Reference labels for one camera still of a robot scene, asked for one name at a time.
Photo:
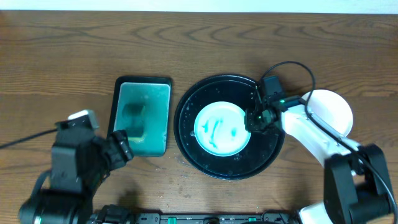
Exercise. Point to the mint plate with three smears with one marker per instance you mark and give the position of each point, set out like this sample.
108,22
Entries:
220,130

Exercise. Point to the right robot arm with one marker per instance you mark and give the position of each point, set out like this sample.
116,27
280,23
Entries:
357,187

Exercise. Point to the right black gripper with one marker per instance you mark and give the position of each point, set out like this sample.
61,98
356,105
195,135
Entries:
254,119

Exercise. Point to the black rectangular water tray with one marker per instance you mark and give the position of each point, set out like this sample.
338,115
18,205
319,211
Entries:
155,94

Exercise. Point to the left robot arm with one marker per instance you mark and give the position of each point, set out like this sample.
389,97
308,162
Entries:
81,161

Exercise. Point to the white plate with smears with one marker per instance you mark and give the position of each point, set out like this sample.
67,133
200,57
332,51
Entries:
332,109

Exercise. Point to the round black tray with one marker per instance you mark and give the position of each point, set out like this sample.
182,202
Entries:
261,150

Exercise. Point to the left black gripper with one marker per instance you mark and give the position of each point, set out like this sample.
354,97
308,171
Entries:
117,149

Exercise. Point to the green scrubbing sponge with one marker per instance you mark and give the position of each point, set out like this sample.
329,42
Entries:
133,115

